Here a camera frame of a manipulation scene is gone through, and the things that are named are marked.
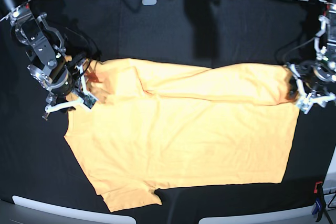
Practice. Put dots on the yellow t-shirt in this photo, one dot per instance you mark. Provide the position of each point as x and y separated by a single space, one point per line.
161 125

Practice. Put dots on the lower right red clamp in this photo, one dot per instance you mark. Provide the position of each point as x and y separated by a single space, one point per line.
319 204

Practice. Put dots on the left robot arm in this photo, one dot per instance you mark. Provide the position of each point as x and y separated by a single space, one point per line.
323 42

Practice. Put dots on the white monitor edge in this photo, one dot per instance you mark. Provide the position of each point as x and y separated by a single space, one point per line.
261 218
72 213

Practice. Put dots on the white left monitor edge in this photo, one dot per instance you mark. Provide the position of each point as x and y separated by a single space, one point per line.
72 213

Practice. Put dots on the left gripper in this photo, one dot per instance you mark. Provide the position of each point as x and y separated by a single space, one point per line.
315 77

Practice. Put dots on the white right monitor edge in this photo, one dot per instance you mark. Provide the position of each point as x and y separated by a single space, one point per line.
261 218

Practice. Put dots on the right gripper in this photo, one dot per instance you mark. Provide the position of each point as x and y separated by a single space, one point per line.
66 76

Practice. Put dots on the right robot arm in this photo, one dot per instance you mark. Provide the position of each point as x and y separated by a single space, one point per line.
39 38

